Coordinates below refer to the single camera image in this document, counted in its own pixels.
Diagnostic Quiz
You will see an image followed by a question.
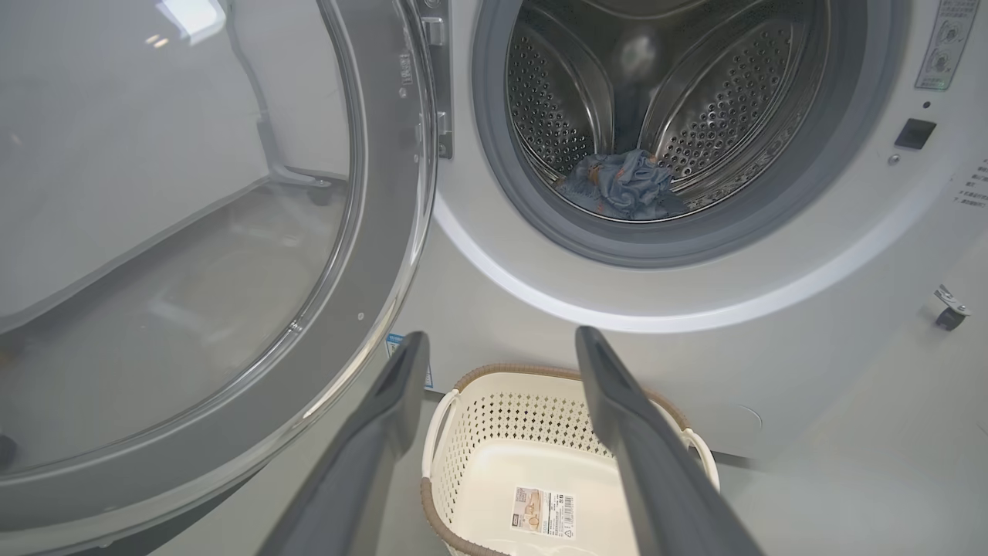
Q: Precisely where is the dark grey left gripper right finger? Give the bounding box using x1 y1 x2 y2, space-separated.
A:
575 325 765 556

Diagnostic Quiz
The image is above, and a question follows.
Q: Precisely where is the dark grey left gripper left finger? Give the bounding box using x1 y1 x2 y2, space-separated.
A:
259 331 431 556

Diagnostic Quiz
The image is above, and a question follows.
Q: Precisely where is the black glass washer door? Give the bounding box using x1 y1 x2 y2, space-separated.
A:
0 0 441 556

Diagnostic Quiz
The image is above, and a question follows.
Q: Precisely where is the blue bear-print garment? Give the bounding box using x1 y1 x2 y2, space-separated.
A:
590 149 690 222
556 158 611 213

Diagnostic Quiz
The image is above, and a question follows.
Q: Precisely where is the white front-load washing machine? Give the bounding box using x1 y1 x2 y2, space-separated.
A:
340 0 988 464

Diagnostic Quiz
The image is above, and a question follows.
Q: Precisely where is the stainless steel washer drum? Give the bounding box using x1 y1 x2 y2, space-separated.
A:
506 0 831 225

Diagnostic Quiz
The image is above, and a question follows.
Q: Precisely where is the metal door hinge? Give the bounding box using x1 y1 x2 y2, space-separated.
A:
417 0 455 161

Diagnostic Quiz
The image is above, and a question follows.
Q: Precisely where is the black door latch socket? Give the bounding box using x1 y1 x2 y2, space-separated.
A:
894 118 937 151

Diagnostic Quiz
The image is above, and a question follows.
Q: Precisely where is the paper product label sticker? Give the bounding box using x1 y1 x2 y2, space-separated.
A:
509 486 576 539

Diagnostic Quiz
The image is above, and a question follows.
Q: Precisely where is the blue energy label sticker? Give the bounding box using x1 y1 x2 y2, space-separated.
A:
385 333 435 389

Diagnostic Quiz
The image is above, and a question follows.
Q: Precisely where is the cream perforated laundry basket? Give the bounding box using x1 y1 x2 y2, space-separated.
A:
421 364 721 556

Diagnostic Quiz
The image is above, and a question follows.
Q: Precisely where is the metal leg with black caster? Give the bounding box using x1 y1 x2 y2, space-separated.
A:
932 284 971 332

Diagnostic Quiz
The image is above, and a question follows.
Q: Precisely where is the grey warning sticker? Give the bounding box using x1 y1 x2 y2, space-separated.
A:
915 0 981 92

